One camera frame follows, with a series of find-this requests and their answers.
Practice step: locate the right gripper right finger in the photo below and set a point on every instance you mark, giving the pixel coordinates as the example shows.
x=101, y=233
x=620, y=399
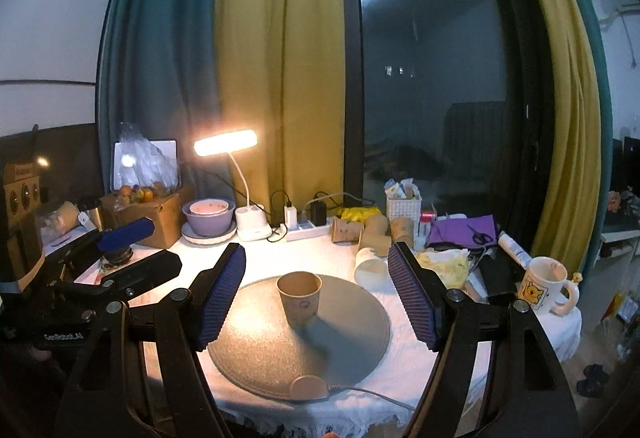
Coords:
x=526, y=393

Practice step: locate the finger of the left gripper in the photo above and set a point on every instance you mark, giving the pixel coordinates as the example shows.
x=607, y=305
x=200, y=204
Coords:
x=140, y=277
x=125, y=233

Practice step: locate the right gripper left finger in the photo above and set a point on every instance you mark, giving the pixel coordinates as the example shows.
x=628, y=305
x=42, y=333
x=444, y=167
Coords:
x=181, y=325

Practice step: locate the brown patterned paper cup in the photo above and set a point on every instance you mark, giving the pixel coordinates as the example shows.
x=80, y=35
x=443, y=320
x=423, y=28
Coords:
x=300, y=296

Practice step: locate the brown floral cup lying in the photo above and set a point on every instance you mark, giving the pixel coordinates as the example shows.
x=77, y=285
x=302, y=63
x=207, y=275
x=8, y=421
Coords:
x=343, y=231

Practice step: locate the white paper cup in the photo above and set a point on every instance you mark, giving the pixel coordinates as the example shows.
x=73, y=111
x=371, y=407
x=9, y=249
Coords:
x=370, y=269

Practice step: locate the brown floral cup right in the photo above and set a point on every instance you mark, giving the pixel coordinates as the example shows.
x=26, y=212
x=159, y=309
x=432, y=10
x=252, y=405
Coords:
x=402, y=231

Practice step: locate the plain brown cup lying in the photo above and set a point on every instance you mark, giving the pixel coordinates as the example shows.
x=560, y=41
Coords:
x=379, y=243

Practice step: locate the brown cup back middle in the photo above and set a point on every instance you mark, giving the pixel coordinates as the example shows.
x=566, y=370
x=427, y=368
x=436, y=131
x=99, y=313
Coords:
x=376, y=224

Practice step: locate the clear plastic bag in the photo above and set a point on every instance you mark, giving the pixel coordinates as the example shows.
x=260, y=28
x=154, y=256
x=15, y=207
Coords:
x=139, y=161

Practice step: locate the round grey mat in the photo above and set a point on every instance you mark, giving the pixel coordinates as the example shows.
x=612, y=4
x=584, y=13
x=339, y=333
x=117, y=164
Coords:
x=258, y=351

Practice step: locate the white tablecloth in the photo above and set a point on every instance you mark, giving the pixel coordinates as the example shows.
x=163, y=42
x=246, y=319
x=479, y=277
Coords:
x=400, y=375

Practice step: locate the purple bowl stack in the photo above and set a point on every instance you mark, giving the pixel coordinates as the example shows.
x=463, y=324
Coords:
x=208, y=221

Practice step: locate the white bear mug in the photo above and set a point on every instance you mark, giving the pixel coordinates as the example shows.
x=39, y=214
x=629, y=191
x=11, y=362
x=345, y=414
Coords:
x=547, y=288

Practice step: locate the beige mat controller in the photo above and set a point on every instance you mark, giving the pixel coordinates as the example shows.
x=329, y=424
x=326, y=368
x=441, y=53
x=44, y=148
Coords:
x=308, y=388

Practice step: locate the yellow tissue pack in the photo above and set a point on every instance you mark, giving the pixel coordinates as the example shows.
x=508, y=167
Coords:
x=451, y=265

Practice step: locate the white USB charger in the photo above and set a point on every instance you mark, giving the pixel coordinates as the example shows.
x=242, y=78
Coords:
x=290, y=217

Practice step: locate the white tube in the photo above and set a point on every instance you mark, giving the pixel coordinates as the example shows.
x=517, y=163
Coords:
x=514, y=250

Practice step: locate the white power strip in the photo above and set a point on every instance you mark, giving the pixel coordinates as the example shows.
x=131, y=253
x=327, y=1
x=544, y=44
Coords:
x=307, y=230

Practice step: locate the black scissors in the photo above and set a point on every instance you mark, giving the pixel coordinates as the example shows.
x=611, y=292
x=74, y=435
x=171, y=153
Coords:
x=480, y=238

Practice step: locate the teal curtain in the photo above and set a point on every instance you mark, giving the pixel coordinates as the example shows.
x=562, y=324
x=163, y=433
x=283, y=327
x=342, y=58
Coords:
x=157, y=71

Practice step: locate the purple cloth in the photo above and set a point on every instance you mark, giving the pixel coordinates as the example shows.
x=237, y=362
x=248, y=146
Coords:
x=455, y=231

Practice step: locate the black power adapter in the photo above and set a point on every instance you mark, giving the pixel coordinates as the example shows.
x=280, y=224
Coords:
x=317, y=213

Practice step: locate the pink white small box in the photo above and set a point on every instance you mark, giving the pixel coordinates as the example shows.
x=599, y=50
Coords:
x=425, y=223

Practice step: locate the yellow plastic bag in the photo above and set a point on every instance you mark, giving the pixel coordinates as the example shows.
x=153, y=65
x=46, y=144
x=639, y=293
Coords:
x=359, y=214

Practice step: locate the white plastic basket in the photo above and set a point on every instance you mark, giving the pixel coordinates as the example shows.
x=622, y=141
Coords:
x=404, y=208

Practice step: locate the yellow curtain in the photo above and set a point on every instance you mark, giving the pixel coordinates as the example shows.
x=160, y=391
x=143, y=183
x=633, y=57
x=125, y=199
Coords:
x=281, y=73

